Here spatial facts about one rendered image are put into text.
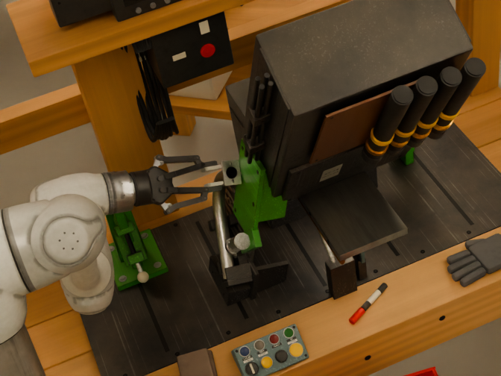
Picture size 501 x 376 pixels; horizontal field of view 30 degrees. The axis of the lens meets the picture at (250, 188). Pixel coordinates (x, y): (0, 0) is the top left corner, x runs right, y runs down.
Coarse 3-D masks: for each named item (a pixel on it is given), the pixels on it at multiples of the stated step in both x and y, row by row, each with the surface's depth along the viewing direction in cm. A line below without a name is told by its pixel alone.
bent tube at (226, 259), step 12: (228, 168) 207; (216, 180) 211; (228, 180) 203; (240, 180) 204; (216, 192) 214; (216, 204) 216; (216, 216) 216; (216, 228) 216; (228, 228) 216; (228, 264) 214
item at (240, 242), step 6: (240, 234) 205; (246, 234) 206; (228, 240) 211; (234, 240) 205; (240, 240) 205; (246, 240) 206; (228, 246) 210; (234, 246) 207; (240, 246) 205; (246, 246) 205; (228, 252) 211; (234, 252) 211
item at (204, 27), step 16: (208, 16) 197; (224, 16) 199; (176, 32) 197; (192, 32) 198; (208, 32) 200; (224, 32) 202; (160, 48) 198; (176, 48) 199; (192, 48) 201; (208, 48) 202; (224, 48) 204; (160, 64) 200; (176, 64) 202; (192, 64) 204; (208, 64) 205; (224, 64) 207; (160, 80) 204; (176, 80) 205
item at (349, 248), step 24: (312, 192) 207; (336, 192) 206; (360, 192) 205; (312, 216) 202; (336, 216) 201; (360, 216) 200; (384, 216) 198; (336, 240) 196; (360, 240) 195; (384, 240) 195
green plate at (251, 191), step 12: (240, 156) 204; (240, 168) 205; (252, 168) 198; (264, 168) 194; (252, 180) 199; (264, 180) 196; (240, 192) 207; (252, 192) 200; (264, 192) 200; (240, 204) 209; (252, 204) 202; (264, 204) 202; (276, 204) 203; (240, 216) 210; (252, 216) 203; (264, 216) 204; (276, 216) 206
